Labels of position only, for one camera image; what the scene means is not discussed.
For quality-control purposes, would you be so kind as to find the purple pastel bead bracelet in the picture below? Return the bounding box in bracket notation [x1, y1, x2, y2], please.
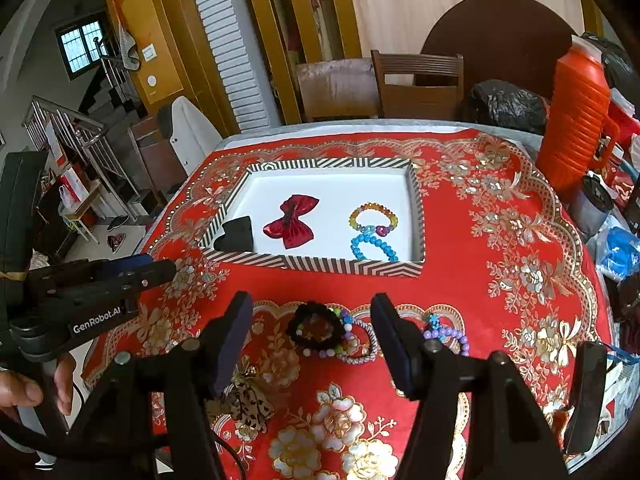
[422, 313, 472, 359]

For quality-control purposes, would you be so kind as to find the black bead bracelet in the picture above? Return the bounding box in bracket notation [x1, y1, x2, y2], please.
[285, 301, 347, 354]

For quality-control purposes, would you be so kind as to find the leopard print bow scrunchie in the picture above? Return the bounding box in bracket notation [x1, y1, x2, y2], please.
[221, 356, 276, 434]

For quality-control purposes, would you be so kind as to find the blue bead bracelet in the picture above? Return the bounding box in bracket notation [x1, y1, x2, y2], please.
[349, 224, 400, 264]

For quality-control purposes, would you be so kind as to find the amber bead bracelet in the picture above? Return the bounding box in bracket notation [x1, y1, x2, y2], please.
[348, 201, 400, 238]

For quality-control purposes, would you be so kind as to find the red satin bow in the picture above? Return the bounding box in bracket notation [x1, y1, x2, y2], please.
[262, 194, 319, 249]

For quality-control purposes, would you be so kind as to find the black folded cloth pouch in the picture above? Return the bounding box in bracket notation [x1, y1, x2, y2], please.
[214, 216, 254, 252]

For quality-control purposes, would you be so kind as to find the striped white tray box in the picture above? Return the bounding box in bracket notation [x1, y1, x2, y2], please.
[200, 157, 426, 278]

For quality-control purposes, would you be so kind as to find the blue plastic bag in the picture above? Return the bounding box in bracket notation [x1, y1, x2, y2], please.
[596, 226, 639, 283]

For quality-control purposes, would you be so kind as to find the dark wooden chair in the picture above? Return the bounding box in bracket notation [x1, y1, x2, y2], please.
[371, 50, 464, 120]

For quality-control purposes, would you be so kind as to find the black plastic bag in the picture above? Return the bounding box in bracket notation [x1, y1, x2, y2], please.
[466, 79, 549, 136]

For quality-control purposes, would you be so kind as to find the brown leather chair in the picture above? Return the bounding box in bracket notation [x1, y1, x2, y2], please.
[296, 58, 380, 122]

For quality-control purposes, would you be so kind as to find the white louvered door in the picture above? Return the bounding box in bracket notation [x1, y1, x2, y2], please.
[195, 0, 281, 132]

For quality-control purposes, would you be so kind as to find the orange ribbed thermos jug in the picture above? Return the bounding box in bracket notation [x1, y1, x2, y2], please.
[536, 36, 620, 203]

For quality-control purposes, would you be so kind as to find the dark round table top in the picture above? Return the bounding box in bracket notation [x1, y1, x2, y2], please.
[421, 0, 575, 99]

